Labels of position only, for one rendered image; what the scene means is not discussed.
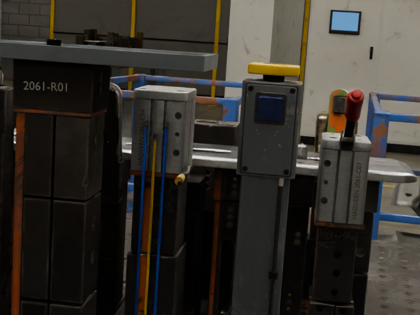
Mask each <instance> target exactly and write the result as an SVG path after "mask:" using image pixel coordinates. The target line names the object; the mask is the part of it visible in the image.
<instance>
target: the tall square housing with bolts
mask: <svg viewBox="0 0 420 315"><path fill-rule="evenodd" d="M196 94H197V90H196V89H194V88H188V87H172V86H155V85H147V86H143V87H139V88H136V89H135V90H134V108H133V121H132V146H131V169H130V170H129V174H130V175H134V192H133V205H132V229H131V250H130V252H129V253H128V254H127V262H126V287H125V300H124V315H182V313H183V292H184V273H185V262H186V242H184V224H185V213H186V193H187V183H188V177H187V176H186V177H185V180H184V181H183V182H182V184H181V185H180V186H179V185H176V184H175V183H174V180H175V179H176V178H177V177H178V176H179V175H180V174H181V173H185V172H186V168H187V167H188V166H190V165H192V159H193V139H194V119H195V108H196Z"/></svg>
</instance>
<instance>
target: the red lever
mask: <svg viewBox="0 0 420 315"><path fill-rule="evenodd" d="M363 101H364V94H363V92H362V91H360V90H358V89H353V90H352V91H350V92H349V94H348V97H347V104H346V110H345V113H344V115H345V117H346V119H347V120H346V126H345V129H343V130H342V132H341V135H340V137H339V142H340V143H339V144H340V149H348V150H353V146H354V144H355V140H356V138H355V131H354V127H355V123H356V121H358V120H359V118H360V115H361V109H362V106H363Z"/></svg>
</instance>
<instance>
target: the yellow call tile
mask: <svg viewBox="0 0 420 315"><path fill-rule="evenodd" d="M247 72H248V73H249V74H263V81H272V82H284V80H285V76H289V77H298V76H299V73H300V66H299V65H290V64H273V63H263V62H252V63H250V64H248V67H247Z"/></svg>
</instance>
